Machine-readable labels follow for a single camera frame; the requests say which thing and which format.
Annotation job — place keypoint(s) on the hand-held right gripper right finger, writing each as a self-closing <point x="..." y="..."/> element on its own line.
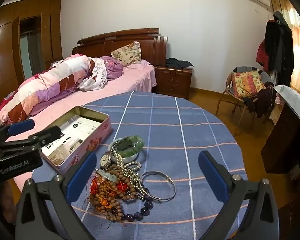
<point x="212" y="177"/>

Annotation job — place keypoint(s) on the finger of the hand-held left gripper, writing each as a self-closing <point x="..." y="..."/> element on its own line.
<point x="46" y="135"/>
<point x="21" y="127"/>

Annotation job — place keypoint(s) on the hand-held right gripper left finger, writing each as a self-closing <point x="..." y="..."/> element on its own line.
<point x="81" y="177"/>

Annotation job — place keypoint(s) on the pink tin box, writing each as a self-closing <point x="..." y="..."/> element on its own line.
<point x="90" y="145"/>

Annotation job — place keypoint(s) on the printed paper sheets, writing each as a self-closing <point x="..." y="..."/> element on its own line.
<point x="72" y="135"/>

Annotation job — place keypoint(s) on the wristwatch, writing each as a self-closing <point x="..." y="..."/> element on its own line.
<point x="105" y="160"/>

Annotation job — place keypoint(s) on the patchwork quilt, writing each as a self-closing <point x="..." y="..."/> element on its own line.
<point x="40" y="85"/>

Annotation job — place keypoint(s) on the pale jade bangle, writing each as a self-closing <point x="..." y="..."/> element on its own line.
<point x="128" y="158"/>

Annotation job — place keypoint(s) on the silver bangle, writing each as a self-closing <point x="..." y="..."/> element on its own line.
<point x="162" y="200"/>

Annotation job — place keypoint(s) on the blue checked tablecloth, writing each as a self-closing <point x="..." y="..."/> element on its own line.
<point x="165" y="140"/>

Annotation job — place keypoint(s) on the dark wooden desk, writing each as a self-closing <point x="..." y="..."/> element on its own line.
<point x="282" y="142"/>

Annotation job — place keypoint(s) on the wooden chair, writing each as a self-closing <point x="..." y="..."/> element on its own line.
<point x="225" y="95"/>

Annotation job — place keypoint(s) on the wooden wardrobe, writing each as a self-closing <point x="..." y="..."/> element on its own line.
<point x="5" y="42"/>

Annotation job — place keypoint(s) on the dark garment on chair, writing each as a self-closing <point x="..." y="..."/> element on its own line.
<point x="262" y="102"/>

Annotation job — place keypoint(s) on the bed with pink sheet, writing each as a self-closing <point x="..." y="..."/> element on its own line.
<point x="120" y="82"/>

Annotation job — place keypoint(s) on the purple blanket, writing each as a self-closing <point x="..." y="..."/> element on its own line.
<point x="113" y="67"/>

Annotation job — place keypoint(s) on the patterned cushion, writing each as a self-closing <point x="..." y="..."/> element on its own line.
<point x="247" y="83"/>

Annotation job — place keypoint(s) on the wooden nightstand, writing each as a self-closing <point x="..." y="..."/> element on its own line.
<point x="173" y="80"/>

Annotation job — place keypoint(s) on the white dotted sheet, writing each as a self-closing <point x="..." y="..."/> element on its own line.
<point x="295" y="102"/>

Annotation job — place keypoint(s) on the floral pillow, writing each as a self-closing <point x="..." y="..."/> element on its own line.
<point x="127" y="53"/>

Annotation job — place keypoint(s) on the dark folded clothes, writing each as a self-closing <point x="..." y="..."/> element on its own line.
<point x="178" y="62"/>

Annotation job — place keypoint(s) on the wooden headboard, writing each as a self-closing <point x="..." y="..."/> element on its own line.
<point x="130" y="37"/>

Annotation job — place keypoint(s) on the red hanging garment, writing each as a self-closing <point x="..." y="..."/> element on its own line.
<point x="261" y="53"/>

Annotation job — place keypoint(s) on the black hanging coat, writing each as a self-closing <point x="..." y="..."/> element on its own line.
<point x="280" y="47"/>

